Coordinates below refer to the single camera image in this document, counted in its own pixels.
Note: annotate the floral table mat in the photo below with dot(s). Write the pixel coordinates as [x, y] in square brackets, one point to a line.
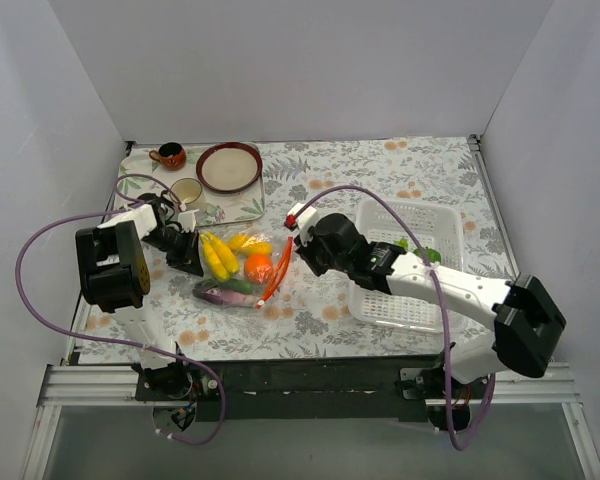
[309, 315]

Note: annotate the yellow fake banana bunch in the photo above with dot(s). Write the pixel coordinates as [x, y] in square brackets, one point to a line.
[219, 257]

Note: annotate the red rimmed beige plate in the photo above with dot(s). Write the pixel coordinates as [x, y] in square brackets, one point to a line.
[229, 167]

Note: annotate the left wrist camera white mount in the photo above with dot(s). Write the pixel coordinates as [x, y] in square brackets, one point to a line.
[187, 215]

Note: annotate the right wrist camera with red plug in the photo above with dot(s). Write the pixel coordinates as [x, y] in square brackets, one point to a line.
[302, 218]

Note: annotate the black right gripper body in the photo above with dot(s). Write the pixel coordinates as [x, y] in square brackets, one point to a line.
[309, 250]

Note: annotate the white perforated plastic basket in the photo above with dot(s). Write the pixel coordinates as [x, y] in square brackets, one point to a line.
[416, 306]

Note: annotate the clear zip top bag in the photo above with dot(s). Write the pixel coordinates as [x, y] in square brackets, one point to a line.
[281, 257]

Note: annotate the small green fake cucumber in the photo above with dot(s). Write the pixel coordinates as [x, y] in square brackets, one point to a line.
[238, 285]

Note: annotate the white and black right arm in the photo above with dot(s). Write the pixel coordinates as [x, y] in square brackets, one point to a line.
[524, 322]

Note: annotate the dark purple fake eggplant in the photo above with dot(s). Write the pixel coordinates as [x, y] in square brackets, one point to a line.
[225, 297]

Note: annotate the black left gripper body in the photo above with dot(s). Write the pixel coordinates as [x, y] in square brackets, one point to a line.
[184, 248]

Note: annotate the aluminium frame rail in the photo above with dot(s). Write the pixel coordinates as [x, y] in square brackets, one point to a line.
[101, 385]

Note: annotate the brown ceramic cup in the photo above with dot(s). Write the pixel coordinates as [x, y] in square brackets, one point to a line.
[171, 156]

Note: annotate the floral serving tray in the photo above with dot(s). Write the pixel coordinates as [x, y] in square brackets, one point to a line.
[141, 175]

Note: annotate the cream enamel mug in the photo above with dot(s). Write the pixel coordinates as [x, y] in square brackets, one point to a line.
[189, 188]

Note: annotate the orange fake fruit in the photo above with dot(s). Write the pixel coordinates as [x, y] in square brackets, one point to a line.
[258, 268]

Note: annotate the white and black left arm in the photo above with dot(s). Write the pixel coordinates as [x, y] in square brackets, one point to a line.
[114, 276]

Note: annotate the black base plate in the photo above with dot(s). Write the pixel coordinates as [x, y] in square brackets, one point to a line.
[211, 402]

